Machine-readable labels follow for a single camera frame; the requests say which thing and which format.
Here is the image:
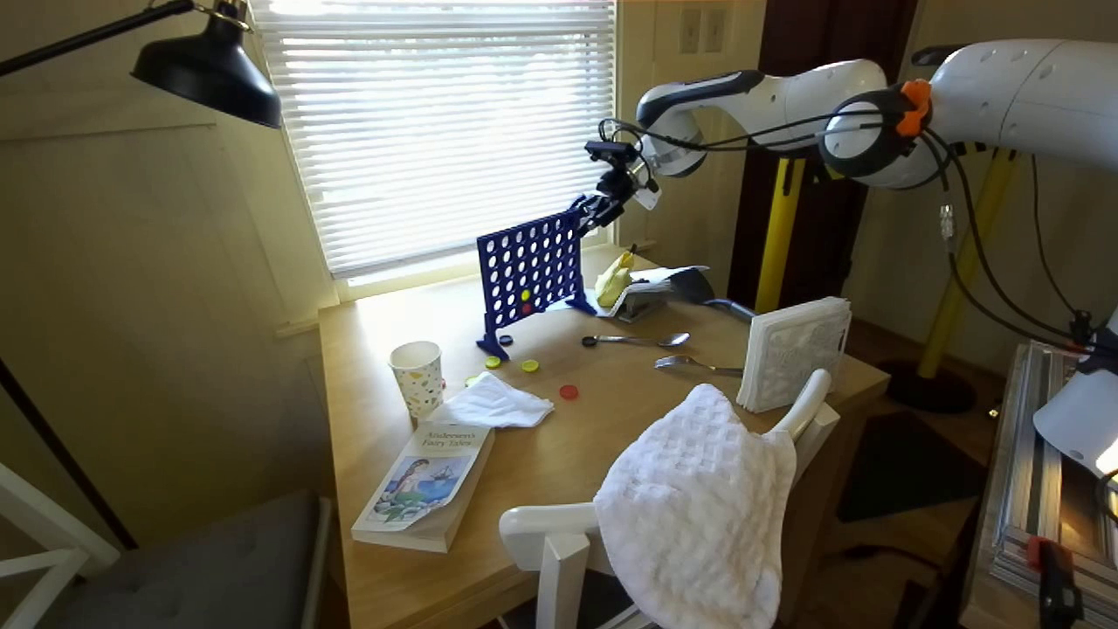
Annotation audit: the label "blue connect four grid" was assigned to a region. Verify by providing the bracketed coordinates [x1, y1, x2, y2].
[472, 194, 600, 362]

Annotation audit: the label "black lamp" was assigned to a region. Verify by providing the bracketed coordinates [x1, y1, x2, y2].
[0, 0, 283, 131]

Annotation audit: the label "aluminium frame rack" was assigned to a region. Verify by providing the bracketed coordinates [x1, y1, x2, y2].
[956, 336, 1118, 629]

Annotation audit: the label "white quilted towel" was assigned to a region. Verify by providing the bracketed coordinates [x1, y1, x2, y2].
[590, 379, 802, 629]

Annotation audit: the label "grey cushioned seat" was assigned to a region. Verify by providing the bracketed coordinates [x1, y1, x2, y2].
[37, 486, 339, 629]

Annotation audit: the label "silver metal spoon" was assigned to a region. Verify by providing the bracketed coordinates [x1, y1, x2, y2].
[588, 327, 694, 351]

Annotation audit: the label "black stand rod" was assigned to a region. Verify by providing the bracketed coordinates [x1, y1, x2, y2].
[0, 356, 138, 553]

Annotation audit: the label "patterned paper cup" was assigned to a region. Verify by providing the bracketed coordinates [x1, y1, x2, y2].
[387, 338, 449, 430]

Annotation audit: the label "black round post base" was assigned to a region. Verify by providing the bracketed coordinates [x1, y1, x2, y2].
[886, 356, 977, 415]

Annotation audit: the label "white window blinds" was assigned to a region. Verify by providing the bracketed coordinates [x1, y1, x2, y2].
[253, 0, 617, 284]

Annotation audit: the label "white paper sheet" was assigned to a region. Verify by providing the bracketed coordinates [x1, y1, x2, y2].
[1029, 366, 1118, 481]

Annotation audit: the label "white wooden chair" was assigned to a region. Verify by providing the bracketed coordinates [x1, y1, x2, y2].
[497, 366, 843, 629]

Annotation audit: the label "crumpled white tissue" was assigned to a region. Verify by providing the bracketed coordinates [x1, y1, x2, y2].
[437, 371, 559, 434]

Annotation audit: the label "yellow post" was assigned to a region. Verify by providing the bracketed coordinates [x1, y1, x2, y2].
[750, 152, 809, 315]
[914, 145, 1019, 385]

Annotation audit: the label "dark brown door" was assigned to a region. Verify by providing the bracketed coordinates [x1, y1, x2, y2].
[727, 0, 922, 307]

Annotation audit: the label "black cable bundle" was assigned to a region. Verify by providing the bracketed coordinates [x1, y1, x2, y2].
[930, 123, 1118, 351]

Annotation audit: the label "red clamp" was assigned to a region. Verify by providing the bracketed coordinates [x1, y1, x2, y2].
[1019, 532, 1089, 629]

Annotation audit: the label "yellow green bag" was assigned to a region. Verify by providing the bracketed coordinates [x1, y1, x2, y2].
[588, 260, 702, 320]

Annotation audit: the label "black floor mat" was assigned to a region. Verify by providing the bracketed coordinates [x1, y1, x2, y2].
[836, 407, 993, 524]

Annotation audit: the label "white napkin stack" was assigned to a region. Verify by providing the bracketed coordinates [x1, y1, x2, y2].
[732, 292, 856, 415]

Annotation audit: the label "illustrated children's book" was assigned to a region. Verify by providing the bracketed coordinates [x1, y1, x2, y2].
[348, 415, 498, 560]

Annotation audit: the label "white cross-back chair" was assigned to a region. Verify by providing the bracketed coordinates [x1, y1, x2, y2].
[0, 461, 123, 629]

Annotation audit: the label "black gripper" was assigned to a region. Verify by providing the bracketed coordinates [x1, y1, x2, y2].
[565, 131, 661, 235]

